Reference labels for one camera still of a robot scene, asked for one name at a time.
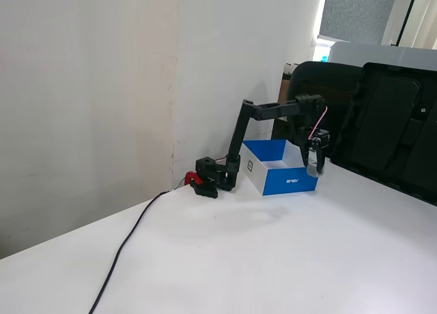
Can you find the black mesh office chair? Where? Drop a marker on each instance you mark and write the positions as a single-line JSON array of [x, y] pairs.
[[324, 78]]

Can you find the brown cardboard box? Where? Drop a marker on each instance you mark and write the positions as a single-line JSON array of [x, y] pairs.
[[283, 88]]

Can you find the black plastic tray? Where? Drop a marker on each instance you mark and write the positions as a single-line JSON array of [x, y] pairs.
[[385, 123]]

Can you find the gray window blind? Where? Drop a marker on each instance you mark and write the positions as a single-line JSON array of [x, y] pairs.
[[355, 13]]

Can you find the blue and white box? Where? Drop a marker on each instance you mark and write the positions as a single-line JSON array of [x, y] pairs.
[[290, 182]]

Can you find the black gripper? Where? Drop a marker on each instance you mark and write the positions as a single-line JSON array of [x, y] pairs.
[[315, 142]]

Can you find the gray block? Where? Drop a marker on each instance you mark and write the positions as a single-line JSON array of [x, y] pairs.
[[312, 169]]

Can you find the red and black table clamp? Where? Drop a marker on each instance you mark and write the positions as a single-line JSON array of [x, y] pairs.
[[191, 177]]

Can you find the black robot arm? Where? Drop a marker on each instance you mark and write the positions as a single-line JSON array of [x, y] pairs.
[[239, 133]]

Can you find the black window frame bar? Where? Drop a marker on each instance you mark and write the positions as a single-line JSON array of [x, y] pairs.
[[408, 17]]

